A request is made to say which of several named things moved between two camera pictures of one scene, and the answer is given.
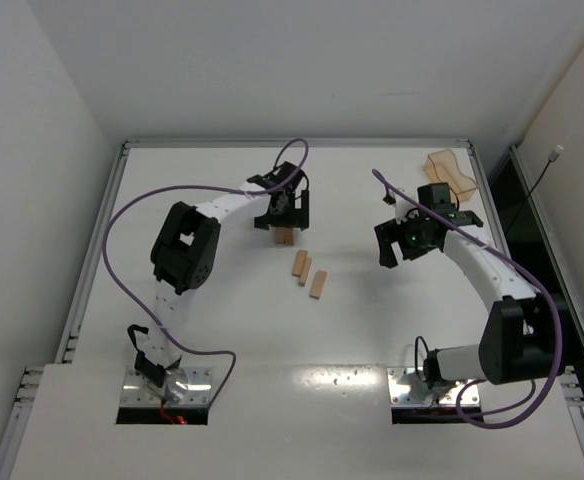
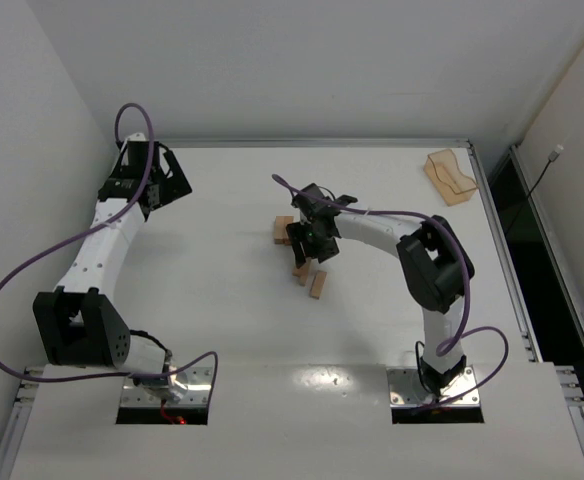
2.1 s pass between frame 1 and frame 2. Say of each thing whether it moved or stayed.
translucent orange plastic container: stayed
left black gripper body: moved
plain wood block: stayed
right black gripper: moved
